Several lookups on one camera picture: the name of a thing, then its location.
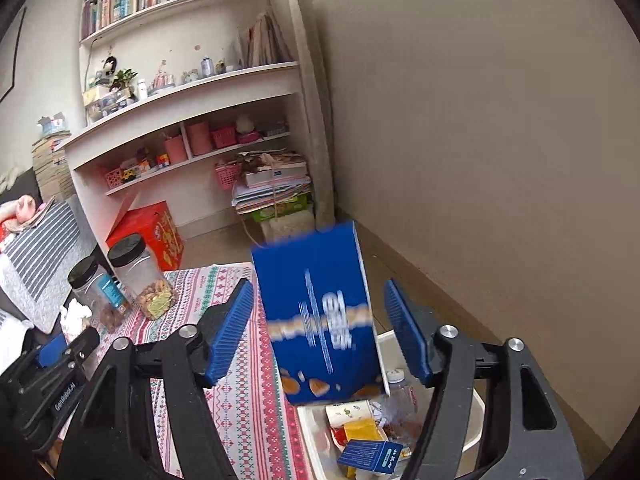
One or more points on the striped quilted sofa cover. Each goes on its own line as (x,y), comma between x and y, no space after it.
(36,262)

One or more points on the small potted plant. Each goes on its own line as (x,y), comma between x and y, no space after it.
(123,81)

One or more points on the stack of books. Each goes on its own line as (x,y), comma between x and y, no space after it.
(51,169)

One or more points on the red gift box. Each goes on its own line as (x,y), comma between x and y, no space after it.
(157,227)

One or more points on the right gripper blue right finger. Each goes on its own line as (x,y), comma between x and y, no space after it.
(415,328)

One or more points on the plastic jar with pistachios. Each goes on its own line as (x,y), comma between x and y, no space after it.
(136,267)

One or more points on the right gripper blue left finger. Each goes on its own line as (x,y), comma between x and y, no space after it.
(222,327)

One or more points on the printed tissue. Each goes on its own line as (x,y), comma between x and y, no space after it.
(74,319)

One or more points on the yellow snack wrapper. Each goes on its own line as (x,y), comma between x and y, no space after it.
(362,430)

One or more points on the grey curtain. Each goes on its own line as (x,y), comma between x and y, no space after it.
(312,114)

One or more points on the pile of papers and folders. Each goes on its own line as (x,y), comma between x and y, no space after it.
(269,179)

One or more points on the pink cup on shelf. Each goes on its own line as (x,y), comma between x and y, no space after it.
(175,150)

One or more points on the framed wall picture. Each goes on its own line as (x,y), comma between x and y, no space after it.
(10,44)

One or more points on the pink plastic basket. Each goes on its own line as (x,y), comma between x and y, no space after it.
(227,173)

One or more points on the white shelf unit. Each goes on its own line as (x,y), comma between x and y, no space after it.
(119,162)

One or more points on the white trash bin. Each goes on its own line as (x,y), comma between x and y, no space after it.
(322,452)

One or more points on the pink plush toy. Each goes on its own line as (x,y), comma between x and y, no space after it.
(21,210)

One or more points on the dark blue box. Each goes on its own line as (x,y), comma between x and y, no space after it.
(380,457)

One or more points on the blue snack box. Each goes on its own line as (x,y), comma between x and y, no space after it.
(319,318)

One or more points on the striped seat cover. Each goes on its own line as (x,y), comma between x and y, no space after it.
(12,336)

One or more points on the plastic jar with dark nuts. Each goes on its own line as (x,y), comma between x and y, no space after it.
(94,287)

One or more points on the clear plastic water bottle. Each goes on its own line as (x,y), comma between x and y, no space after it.
(397,413)

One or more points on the red instant noodle bowl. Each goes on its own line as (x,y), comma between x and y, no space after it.
(339,437)

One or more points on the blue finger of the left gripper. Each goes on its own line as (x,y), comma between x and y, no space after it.
(80,353)
(49,354)

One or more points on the patterned tablecloth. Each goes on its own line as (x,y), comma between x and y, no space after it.
(146,414)

